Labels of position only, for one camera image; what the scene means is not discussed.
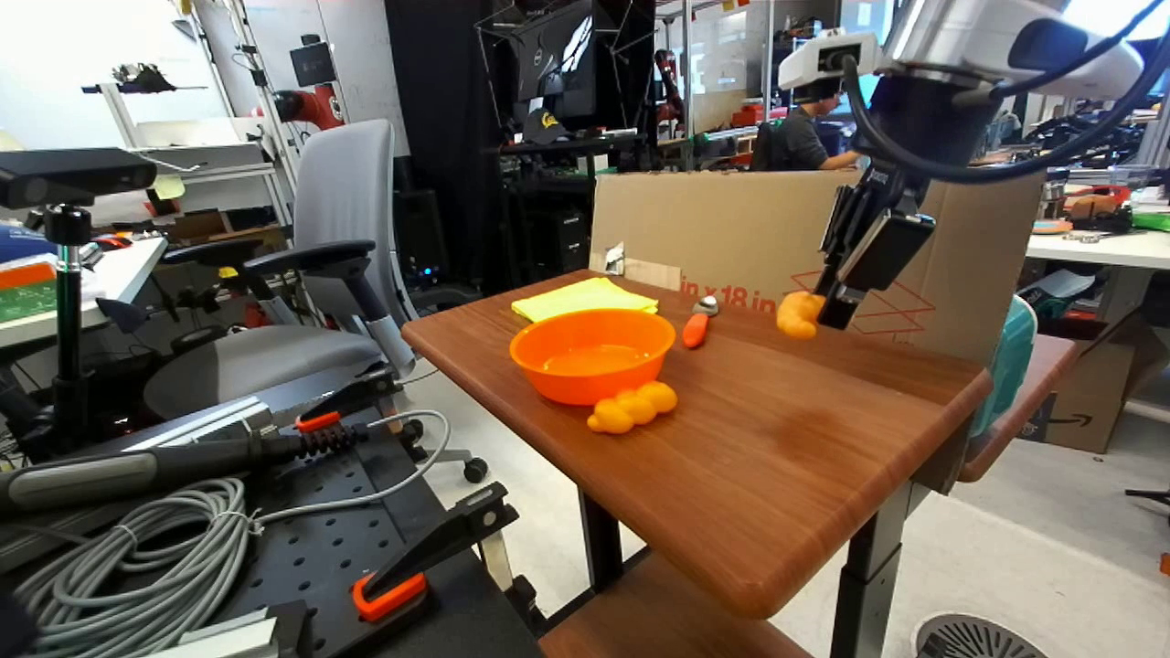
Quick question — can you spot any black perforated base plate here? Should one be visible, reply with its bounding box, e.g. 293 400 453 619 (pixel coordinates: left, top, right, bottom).
179 414 549 658

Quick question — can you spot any white wall shelf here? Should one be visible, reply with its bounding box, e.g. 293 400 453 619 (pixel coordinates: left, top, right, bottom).
76 60 295 228

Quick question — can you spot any large cardboard box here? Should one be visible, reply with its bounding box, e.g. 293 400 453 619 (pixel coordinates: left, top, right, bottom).
1037 269 1156 456

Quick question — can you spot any orange-handled small tool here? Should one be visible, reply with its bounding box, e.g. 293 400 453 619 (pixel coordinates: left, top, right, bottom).
677 294 725 354

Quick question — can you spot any seated person in dark shirt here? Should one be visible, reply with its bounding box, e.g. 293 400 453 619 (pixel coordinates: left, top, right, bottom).
747 102 862 174

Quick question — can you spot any brown cardboard panel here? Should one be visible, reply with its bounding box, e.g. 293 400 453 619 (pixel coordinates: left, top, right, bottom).
583 165 1050 369

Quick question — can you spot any yellow folded cloth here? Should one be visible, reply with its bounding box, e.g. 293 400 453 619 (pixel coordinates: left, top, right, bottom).
507 276 660 329

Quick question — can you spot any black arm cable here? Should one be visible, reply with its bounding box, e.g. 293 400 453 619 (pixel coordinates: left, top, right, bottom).
838 0 1170 191

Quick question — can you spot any glossy dark metal plate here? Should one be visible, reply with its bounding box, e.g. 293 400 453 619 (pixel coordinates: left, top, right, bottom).
119 322 414 460

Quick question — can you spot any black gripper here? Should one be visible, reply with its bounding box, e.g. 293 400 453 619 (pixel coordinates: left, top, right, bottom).
816 76 984 334

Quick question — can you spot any white side table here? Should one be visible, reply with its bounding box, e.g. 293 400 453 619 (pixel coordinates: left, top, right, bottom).
0 224 173 350

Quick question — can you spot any orange and black clamp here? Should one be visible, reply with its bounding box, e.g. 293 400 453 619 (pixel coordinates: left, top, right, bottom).
290 406 349 442
346 479 521 629

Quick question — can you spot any black round fan grill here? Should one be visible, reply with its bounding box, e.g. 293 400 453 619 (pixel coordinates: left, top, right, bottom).
910 611 1053 658

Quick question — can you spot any grey coiled cable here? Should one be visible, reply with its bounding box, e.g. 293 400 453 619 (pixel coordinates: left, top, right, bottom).
12 406 453 658

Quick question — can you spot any orange toy food piece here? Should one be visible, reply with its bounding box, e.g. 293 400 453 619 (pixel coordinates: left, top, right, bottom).
772 290 828 345

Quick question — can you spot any black enabling switch handle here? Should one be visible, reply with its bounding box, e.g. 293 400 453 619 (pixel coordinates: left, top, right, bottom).
0 424 376 514

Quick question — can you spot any light grey office chair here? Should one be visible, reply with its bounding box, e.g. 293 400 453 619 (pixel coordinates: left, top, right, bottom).
240 118 488 485

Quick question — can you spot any orange plastic bowl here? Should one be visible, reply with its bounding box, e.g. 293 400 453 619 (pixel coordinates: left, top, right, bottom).
503 308 680 408

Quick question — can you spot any wooden lower shelf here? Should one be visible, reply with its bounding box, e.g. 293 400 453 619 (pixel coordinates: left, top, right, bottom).
535 544 816 658

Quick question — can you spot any black equipment rack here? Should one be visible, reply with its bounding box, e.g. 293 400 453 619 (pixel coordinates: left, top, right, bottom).
472 0 660 156

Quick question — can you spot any white desk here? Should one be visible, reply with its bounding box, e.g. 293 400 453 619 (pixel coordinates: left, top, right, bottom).
1018 224 1170 276

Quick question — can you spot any black table leg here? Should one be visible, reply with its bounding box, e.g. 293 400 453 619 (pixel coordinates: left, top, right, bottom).
572 485 626 595
828 477 943 658

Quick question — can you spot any black camera stand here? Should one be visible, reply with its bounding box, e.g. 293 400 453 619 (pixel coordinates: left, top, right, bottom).
39 199 101 456

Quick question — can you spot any teal object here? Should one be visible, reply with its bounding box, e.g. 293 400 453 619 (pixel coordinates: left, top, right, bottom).
973 290 1042 442

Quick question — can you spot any yellow-orange lumpy toy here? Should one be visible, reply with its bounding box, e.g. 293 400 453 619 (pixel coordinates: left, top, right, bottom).
583 377 685 438

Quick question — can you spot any black stereo camera bar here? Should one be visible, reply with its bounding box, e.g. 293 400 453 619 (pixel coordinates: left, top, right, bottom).
0 143 159 211

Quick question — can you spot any red and black tool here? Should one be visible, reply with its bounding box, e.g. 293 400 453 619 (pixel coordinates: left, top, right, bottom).
270 32 349 132

